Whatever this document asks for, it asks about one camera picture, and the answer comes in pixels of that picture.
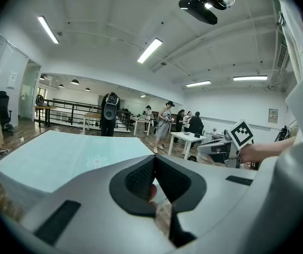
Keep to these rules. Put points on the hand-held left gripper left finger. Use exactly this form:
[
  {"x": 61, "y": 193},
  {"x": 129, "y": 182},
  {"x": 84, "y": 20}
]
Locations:
[{"x": 88, "y": 221}]

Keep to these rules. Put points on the person's right forearm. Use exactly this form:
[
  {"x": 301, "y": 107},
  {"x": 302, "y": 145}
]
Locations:
[{"x": 268, "y": 148}]

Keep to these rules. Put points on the clear eyeglasses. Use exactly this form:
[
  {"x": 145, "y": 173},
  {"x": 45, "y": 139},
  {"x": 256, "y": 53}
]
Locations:
[{"x": 224, "y": 1}]

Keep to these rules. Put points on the ceiling air vent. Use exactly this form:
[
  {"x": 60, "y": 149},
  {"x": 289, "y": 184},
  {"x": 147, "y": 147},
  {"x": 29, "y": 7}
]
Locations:
[{"x": 282, "y": 55}]

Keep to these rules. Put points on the wall electrical panel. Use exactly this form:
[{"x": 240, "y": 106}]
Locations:
[{"x": 273, "y": 115}]

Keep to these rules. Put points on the light blue floral tablecloth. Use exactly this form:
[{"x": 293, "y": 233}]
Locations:
[{"x": 61, "y": 157}]

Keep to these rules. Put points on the ceiling strip light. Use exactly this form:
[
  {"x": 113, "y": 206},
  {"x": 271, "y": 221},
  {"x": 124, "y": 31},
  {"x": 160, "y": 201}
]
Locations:
[
  {"x": 197, "y": 83},
  {"x": 149, "y": 50},
  {"x": 250, "y": 78},
  {"x": 48, "y": 30}
]

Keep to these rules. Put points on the wooden top table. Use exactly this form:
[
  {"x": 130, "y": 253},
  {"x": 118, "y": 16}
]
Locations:
[
  {"x": 92, "y": 114},
  {"x": 44, "y": 107}
]

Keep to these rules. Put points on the white paper wall notice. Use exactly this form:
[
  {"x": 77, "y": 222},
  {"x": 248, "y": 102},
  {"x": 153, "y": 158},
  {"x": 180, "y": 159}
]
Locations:
[{"x": 12, "y": 79}]

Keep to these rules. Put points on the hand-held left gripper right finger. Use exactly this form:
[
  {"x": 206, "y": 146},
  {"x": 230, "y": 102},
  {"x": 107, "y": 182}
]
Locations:
[{"x": 220, "y": 194}]

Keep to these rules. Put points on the black head-mounted camera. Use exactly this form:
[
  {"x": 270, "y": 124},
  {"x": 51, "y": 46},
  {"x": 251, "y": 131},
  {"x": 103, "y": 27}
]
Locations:
[{"x": 199, "y": 9}]

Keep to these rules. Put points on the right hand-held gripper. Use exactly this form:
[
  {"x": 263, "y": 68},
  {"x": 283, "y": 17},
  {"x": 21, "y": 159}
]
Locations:
[{"x": 240, "y": 134}]

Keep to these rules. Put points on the black metal railing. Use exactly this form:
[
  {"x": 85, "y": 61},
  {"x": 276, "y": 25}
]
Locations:
[{"x": 73, "y": 112}]

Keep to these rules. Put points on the white table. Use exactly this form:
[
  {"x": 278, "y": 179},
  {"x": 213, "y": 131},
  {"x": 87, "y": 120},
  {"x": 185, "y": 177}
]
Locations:
[
  {"x": 138, "y": 119},
  {"x": 186, "y": 136}
]

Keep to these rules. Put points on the black office chair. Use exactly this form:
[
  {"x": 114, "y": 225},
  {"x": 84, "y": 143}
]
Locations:
[{"x": 1, "y": 107}]

